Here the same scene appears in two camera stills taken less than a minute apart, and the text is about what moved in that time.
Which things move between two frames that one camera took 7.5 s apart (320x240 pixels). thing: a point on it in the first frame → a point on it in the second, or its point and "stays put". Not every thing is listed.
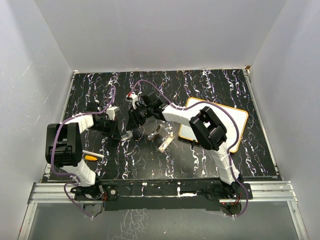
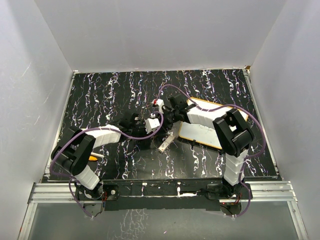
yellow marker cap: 90,158 stays put
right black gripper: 134,121 → 167,127
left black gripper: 114,131 → 142,124
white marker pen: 93,153 stays put
